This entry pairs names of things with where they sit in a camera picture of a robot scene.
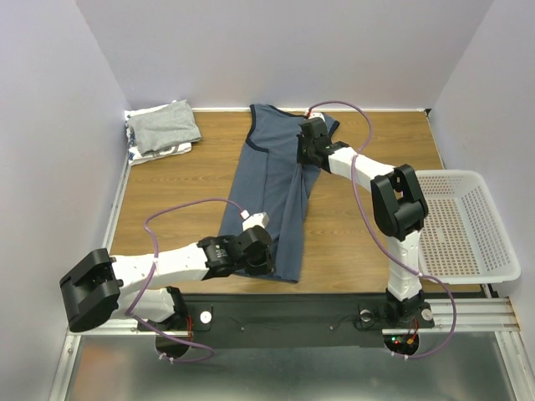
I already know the blue tank top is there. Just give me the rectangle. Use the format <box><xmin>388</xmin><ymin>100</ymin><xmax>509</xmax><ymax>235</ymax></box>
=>
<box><xmin>228</xmin><ymin>104</ymin><xmax>320</xmax><ymax>283</ymax></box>

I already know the white plastic basket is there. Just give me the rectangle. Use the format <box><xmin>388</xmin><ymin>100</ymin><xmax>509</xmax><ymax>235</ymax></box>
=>
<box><xmin>416</xmin><ymin>170</ymin><xmax>521</xmax><ymax>285</ymax></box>

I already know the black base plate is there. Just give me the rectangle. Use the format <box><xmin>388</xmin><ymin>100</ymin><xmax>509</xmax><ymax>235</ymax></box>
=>
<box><xmin>137</xmin><ymin>292</ymin><xmax>436</xmax><ymax>351</ymax></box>

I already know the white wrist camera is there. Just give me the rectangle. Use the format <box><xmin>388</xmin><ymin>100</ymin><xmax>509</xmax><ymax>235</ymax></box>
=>
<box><xmin>240</xmin><ymin>210</ymin><xmax>269</xmax><ymax>231</ymax></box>
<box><xmin>304</xmin><ymin>109</ymin><xmax>325</xmax><ymax>120</ymax></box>

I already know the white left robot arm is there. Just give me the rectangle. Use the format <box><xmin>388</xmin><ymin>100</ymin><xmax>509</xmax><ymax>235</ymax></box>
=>
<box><xmin>59</xmin><ymin>226</ymin><xmax>275</xmax><ymax>332</ymax></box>

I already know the aluminium frame rail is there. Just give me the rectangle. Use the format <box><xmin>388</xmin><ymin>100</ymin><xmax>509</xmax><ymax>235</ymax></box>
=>
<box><xmin>81</xmin><ymin>298</ymin><xmax>520</xmax><ymax>336</ymax></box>

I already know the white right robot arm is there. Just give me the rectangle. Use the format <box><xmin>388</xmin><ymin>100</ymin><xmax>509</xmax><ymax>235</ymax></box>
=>
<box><xmin>297</xmin><ymin>116</ymin><xmax>428</xmax><ymax>326</ymax></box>

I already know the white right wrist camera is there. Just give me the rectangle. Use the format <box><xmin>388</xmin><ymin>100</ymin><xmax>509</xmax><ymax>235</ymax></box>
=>
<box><xmin>304</xmin><ymin>109</ymin><xmax>325</xmax><ymax>120</ymax></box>

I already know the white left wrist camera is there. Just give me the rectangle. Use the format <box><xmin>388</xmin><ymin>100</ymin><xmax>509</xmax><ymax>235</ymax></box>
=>
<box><xmin>240</xmin><ymin>210</ymin><xmax>269</xmax><ymax>231</ymax></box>

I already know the grey folded tank top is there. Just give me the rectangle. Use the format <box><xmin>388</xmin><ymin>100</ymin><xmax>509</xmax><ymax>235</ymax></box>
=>
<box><xmin>128</xmin><ymin>100</ymin><xmax>201</xmax><ymax>155</ymax></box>

